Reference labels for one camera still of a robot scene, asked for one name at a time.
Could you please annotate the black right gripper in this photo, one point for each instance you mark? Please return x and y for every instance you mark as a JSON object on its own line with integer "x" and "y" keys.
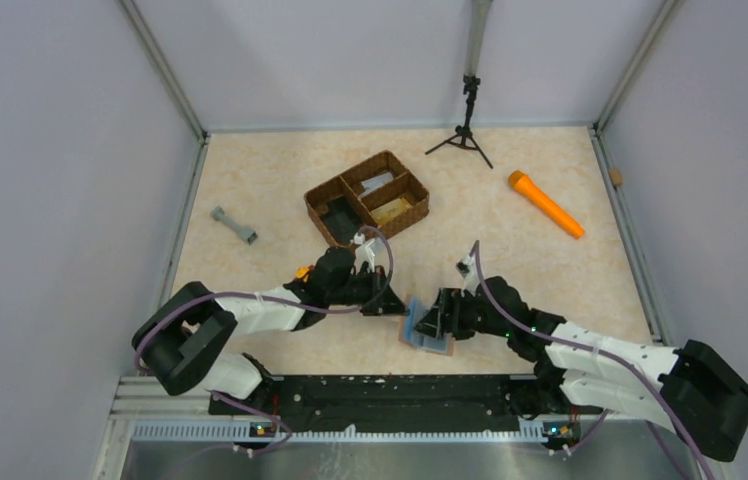
{"x": 448, "y": 312}

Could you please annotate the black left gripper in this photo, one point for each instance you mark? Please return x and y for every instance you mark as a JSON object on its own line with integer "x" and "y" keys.
{"x": 377, "y": 298}

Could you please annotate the brown leather card holder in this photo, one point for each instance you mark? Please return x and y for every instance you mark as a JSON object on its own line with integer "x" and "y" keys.
{"x": 422, "y": 329}

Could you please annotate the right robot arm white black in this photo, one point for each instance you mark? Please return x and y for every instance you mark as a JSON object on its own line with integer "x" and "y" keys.
{"x": 690, "y": 390}

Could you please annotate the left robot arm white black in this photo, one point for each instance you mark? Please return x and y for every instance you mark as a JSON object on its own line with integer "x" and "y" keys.
{"x": 183, "y": 344}

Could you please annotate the gold card in basket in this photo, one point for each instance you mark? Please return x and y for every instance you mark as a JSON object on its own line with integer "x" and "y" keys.
{"x": 390, "y": 210}

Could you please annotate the silver card in basket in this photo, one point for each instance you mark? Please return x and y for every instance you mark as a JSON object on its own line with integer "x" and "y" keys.
{"x": 371, "y": 184}

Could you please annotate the yellow red toy car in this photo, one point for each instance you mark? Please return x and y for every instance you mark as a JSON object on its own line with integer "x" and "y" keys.
{"x": 303, "y": 273}

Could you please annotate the black object in basket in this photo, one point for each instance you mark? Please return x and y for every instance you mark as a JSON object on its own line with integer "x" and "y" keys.
{"x": 341, "y": 221}

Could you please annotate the brown wicker divided basket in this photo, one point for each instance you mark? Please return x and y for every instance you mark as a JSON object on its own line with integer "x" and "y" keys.
{"x": 347, "y": 184}

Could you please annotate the orange flashlight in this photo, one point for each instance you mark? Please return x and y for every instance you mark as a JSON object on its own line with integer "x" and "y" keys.
{"x": 523, "y": 184}

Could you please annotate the black mini tripod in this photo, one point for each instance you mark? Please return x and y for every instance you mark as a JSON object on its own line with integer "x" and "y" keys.
{"x": 463, "y": 137}

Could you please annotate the grey plastic connector piece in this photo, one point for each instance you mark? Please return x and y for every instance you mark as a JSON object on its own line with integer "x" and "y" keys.
{"x": 245, "y": 233}

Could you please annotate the small tan block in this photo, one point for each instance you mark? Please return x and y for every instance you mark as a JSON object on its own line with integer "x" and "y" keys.
{"x": 615, "y": 177}

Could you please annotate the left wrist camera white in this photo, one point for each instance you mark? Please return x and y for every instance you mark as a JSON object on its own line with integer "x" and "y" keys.
{"x": 366, "y": 250}

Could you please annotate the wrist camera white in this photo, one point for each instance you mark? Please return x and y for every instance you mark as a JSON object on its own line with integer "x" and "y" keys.
{"x": 366, "y": 250}
{"x": 468, "y": 270}

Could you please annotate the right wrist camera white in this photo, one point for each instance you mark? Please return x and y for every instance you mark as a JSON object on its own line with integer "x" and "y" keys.
{"x": 468, "y": 270}

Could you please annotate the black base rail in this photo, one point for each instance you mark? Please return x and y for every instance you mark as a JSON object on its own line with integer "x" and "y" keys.
{"x": 402, "y": 403}

